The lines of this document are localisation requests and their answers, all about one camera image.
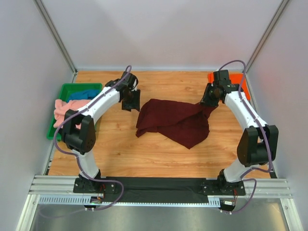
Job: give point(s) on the folded orange t shirt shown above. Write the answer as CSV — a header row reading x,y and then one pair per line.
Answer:
x,y
235,79

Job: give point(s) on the green plastic bin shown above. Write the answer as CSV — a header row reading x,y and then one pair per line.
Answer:
x,y
65,92

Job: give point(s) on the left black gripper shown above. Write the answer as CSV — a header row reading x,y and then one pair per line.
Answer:
x,y
131,101

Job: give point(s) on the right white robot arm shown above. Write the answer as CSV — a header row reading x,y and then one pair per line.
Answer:
x,y
258,143

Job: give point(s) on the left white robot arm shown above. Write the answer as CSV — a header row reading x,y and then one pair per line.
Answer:
x,y
79,134

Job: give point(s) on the blue t shirt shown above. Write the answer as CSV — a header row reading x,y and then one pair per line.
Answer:
x,y
83,95

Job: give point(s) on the maroon t shirt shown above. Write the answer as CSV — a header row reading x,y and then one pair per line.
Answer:
x,y
185,123

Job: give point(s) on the pink t shirt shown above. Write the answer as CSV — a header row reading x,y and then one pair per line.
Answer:
x,y
62,107

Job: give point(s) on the aluminium rail frame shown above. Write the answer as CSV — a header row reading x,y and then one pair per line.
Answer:
x,y
43,184

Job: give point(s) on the black base mat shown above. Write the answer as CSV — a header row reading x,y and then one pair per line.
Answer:
x,y
159,190

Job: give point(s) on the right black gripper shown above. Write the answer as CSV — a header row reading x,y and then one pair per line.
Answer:
x,y
208,100

